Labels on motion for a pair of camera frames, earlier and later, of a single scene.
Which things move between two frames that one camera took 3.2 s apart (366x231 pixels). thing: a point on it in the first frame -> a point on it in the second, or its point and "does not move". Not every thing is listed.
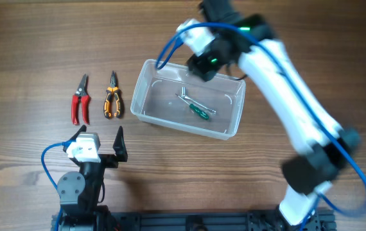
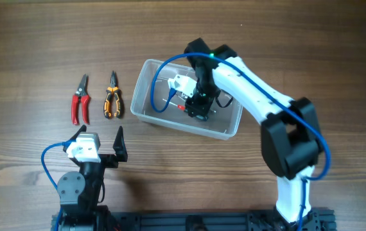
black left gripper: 112,160 does not move
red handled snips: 81,94 does not move
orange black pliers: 108,101 does not move
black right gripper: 203,67 -> 198,105
